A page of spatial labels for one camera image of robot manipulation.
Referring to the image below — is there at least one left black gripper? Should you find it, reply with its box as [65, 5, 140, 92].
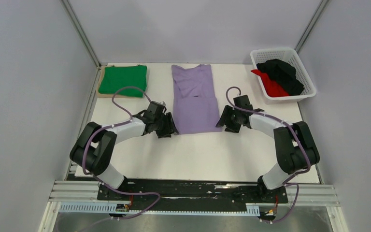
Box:
[154, 112, 179, 139]

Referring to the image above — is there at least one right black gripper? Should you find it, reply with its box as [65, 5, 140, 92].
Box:
[216, 105, 241, 133]

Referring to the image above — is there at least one purple t shirt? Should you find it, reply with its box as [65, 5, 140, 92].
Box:
[171, 64, 222, 134]

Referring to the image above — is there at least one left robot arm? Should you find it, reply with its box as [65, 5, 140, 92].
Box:
[70, 101, 178, 200]

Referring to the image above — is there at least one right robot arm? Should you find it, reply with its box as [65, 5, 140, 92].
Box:
[216, 95, 320, 202]

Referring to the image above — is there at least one red t shirt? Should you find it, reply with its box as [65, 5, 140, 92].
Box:
[251, 69, 289, 97]

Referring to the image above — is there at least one folded green t shirt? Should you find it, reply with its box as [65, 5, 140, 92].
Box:
[98, 65, 147, 96]

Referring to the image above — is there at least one black t shirt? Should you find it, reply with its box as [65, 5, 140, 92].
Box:
[256, 59, 304, 96]

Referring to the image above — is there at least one white plastic basket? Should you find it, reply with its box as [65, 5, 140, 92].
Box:
[250, 47, 316, 104]

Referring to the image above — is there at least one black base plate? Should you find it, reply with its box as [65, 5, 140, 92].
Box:
[97, 178, 288, 212]

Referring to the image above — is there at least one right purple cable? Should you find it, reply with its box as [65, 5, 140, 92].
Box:
[226, 86, 312, 224]

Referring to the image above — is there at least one aluminium frame rail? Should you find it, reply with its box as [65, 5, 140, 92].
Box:
[48, 181, 341, 207]

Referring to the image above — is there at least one white slotted cable duct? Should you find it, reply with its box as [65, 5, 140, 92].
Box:
[58, 202, 260, 217]

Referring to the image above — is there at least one right corner metal post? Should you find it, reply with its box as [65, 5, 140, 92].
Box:
[295, 0, 330, 53]

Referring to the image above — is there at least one corner metal post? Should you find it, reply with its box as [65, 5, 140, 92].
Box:
[60, 0, 101, 69]
[295, 0, 330, 53]

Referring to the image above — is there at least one left corner metal post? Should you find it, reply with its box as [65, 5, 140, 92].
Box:
[60, 0, 101, 69]

